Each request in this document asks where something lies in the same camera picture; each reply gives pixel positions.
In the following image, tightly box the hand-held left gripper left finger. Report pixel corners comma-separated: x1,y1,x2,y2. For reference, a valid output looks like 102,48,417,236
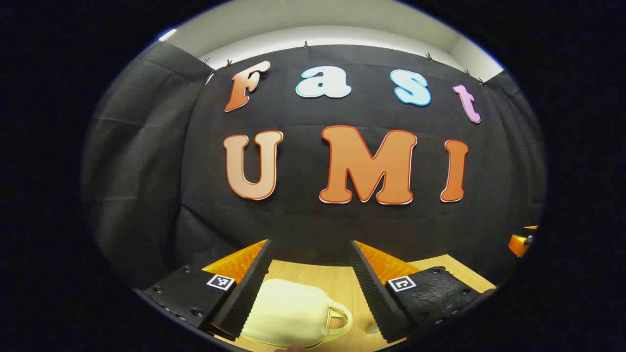
139,239,273,341

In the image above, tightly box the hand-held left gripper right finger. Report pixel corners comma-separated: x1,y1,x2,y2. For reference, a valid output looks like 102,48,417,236
348,240,497,344

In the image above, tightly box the black backdrop cloth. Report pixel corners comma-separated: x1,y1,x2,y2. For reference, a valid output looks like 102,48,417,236
81,42,546,294

